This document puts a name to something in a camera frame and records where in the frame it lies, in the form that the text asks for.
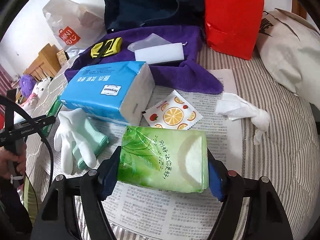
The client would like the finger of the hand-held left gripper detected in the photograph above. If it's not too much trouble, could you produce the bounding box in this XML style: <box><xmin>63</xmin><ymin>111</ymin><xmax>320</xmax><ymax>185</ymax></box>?
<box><xmin>14</xmin><ymin>114</ymin><xmax>56</xmax><ymax>137</ymax></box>

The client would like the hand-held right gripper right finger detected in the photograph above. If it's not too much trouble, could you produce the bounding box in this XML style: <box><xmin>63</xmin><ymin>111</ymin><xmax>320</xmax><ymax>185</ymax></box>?
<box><xmin>206</xmin><ymin>147</ymin><xmax>294</xmax><ymax>240</ymax></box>

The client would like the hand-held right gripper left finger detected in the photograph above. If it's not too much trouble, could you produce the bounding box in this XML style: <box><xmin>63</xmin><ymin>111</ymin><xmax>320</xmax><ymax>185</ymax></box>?
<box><xmin>30</xmin><ymin>146</ymin><xmax>123</xmax><ymax>240</ymax></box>

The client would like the green packet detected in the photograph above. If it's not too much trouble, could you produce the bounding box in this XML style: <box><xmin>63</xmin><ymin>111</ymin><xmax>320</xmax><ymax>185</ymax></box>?
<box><xmin>41</xmin><ymin>95</ymin><xmax>63</xmax><ymax>138</ymax></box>

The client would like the white glove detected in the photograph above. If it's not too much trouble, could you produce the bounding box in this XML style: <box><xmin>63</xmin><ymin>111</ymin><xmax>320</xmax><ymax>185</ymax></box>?
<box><xmin>54</xmin><ymin>107</ymin><xmax>98</xmax><ymax>175</ymax></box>

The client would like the mint green cloth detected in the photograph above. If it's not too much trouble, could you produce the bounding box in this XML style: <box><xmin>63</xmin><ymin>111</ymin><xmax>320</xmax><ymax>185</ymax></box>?
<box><xmin>71</xmin><ymin>117</ymin><xmax>110</xmax><ymax>170</ymax></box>

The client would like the green tissue pack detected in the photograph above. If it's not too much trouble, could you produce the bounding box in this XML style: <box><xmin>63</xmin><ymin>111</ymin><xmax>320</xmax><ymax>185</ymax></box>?
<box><xmin>117</xmin><ymin>125</ymin><xmax>210</xmax><ymax>193</ymax></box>

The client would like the blue tissue pack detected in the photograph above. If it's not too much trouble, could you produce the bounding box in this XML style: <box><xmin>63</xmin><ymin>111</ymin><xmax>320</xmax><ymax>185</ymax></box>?
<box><xmin>59</xmin><ymin>60</ymin><xmax>155</xmax><ymax>127</ymax></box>

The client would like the white tissue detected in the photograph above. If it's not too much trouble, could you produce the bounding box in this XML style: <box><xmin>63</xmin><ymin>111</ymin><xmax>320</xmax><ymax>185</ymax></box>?
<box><xmin>215</xmin><ymin>92</ymin><xmax>270</xmax><ymax>145</ymax></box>

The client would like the fruit print packet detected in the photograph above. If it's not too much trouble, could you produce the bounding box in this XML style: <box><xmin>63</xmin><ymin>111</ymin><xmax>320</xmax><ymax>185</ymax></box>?
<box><xmin>142</xmin><ymin>90</ymin><xmax>203</xmax><ymax>130</ymax></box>

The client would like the yellow Adidas pouch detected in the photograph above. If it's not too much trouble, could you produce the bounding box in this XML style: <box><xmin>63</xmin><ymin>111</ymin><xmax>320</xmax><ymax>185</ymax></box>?
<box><xmin>90</xmin><ymin>37</ymin><xmax>123</xmax><ymax>58</ymax></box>

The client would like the purple towel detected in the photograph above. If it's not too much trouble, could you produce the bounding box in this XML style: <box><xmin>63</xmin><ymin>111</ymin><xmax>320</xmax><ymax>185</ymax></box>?
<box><xmin>64</xmin><ymin>26</ymin><xmax>224</xmax><ymax>95</ymax></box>

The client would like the translucent drawstring pouch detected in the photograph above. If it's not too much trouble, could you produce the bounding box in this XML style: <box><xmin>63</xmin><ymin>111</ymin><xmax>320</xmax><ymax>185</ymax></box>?
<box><xmin>127</xmin><ymin>33</ymin><xmax>188</xmax><ymax>53</ymax></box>

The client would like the person's left forearm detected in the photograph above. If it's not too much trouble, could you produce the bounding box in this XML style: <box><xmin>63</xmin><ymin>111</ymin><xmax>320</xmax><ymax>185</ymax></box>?
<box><xmin>0</xmin><ymin>177</ymin><xmax>34</xmax><ymax>234</ymax></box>

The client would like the person's left hand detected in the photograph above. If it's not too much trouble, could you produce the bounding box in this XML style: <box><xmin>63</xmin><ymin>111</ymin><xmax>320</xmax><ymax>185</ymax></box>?
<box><xmin>0</xmin><ymin>142</ymin><xmax>27</xmax><ymax>180</ymax></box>

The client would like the white plush toy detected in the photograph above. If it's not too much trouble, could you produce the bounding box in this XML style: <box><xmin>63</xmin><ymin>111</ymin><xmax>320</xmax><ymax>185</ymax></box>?
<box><xmin>34</xmin><ymin>77</ymin><xmax>53</xmax><ymax>98</ymax></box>

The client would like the purple plush toy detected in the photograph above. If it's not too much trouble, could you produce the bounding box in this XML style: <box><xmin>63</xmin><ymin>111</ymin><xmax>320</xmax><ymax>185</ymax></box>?
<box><xmin>19</xmin><ymin>75</ymin><xmax>36</xmax><ymax>97</ymax></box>

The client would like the newspaper sheet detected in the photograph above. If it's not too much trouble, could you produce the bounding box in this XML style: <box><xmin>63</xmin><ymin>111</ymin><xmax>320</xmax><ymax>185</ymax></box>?
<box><xmin>44</xmin><ymin>69</ymin><xmax>247</xmax><ymax>233</ymax></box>

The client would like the red striped fabric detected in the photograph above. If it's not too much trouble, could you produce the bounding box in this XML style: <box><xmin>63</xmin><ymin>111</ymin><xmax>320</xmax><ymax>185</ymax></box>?
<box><xmin>0</xmin><ymin>62</ymin><xmax>18</xmax><ymax>90</ymax></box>

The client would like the wooden headboard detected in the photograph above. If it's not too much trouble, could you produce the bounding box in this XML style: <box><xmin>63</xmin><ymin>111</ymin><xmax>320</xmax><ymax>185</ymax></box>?
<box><xmin>22</xmin><ymin>43</ymin><xmax>62</xmax><ymax>82</ymax></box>

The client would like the striped bed sheet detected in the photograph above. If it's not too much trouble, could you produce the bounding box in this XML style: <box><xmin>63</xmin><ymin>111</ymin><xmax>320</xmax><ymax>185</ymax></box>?
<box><xmin>24</xmin><ymin>45</ymin><xmax>318</xmax><ymax>240</ymax></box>

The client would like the brown patterned book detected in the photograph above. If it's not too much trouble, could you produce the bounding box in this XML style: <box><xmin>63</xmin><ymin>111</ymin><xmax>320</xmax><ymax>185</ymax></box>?
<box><xmin>56</xmin><ymin>49</ymin><xmax>69</xmax><ymax>64</ymax></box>

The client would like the white plastic shopping bag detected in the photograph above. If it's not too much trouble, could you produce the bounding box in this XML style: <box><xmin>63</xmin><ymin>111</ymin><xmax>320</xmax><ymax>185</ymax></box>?
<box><xmin>42</xmin><ymin>0</ymin><xmax>106</xmax><ymax>53</ymax></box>

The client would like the navy fabric tote bag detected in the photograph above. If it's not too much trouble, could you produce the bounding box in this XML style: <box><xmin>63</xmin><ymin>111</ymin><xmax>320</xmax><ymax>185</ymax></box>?
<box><xmin>102</xmin><ymin>0</ymin><xmax>207</xmax><ymax>33</ymax></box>

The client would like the red paper bag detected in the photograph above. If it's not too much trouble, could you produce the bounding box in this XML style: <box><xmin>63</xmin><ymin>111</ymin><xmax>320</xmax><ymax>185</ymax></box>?
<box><xmin>204</xmin><ymin>0</ymin><xmax>265</xmax><ymax>61</ymax></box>

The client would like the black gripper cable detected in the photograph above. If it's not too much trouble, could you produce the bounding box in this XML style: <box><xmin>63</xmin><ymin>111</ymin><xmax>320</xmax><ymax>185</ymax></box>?
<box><xmin>0</xmin><ymin>94</ymin><xmax>54</xmax><ymax>183</ymax></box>

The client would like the grey drawstring bag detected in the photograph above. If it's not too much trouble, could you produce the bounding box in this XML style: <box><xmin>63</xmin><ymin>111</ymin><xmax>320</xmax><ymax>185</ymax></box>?
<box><xmin>255</xmin><ymin>8</ymin><xmax>320</xmax><ymax>105</ymax></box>

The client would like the wooden door frame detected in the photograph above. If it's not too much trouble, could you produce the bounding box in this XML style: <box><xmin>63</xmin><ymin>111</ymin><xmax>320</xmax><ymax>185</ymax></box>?
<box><xmin>291</xmin><ymin>0</ymin><xmax>307</xmax><ymax>19</ymax></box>

